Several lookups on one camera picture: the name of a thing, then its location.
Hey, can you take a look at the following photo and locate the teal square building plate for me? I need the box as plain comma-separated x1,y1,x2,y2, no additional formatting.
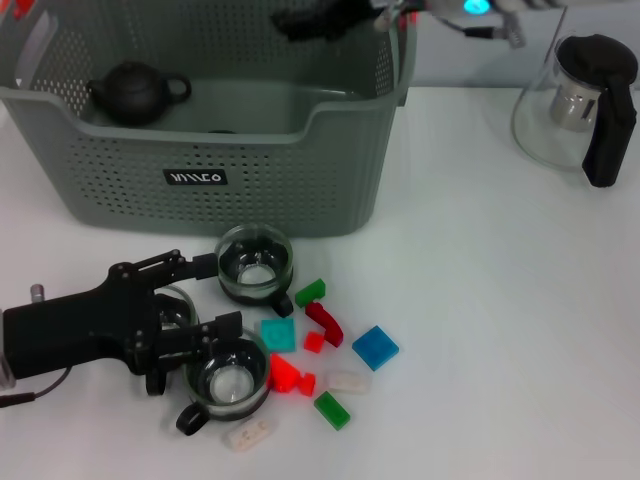
259,318,297,354

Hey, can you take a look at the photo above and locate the glass teapot with black handle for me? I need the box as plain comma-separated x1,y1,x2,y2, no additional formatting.
510,33,640,189

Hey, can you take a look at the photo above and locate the bright red slope brick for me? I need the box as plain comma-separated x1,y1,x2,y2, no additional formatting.
267,353,304,395

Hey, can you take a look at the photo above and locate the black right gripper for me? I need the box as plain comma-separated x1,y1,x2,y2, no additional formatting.
269,0,387,44

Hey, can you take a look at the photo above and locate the small green building brick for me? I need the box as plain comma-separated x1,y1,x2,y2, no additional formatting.
293,278,327,309

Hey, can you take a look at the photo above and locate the dark red curved brick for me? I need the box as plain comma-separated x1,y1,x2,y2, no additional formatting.
304,301,345,349

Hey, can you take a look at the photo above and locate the white flat two-stud brick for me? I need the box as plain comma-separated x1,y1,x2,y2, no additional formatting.
323,369,374,397

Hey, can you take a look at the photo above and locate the black clay teapot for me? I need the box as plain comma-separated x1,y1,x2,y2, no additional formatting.
85,61,193,126

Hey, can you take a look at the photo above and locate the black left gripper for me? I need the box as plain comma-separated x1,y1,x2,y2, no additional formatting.
2,248,245,380

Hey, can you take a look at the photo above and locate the grey perforated storage bin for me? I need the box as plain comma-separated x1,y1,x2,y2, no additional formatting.
0,0,419,239

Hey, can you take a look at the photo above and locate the green flat building plate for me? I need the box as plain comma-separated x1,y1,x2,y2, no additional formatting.
313,390,351,431

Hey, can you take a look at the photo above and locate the left gripper cable with plug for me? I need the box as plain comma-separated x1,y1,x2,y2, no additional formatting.
0,367,75,407

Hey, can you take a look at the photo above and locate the translucent white building brick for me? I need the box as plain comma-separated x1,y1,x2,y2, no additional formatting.
221,417,277,453

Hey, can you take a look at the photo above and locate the blue square building plate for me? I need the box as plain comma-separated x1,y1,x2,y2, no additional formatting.
351,324,401,372

